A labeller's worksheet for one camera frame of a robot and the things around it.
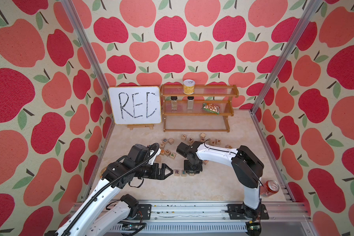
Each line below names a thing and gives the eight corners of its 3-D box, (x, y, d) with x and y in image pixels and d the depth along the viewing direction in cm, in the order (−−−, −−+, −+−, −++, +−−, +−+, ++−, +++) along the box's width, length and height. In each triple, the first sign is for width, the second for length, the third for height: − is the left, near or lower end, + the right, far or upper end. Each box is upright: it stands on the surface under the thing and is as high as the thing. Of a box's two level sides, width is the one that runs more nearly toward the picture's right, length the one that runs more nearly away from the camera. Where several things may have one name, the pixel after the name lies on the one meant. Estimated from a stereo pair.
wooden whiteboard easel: (129, 130, 111) (127, 125, 106) (129, 128, 112) (127, 123, 108) (153, 130, 111) (152, 126, 106) (153, 128, 112) (152, 124, 107)
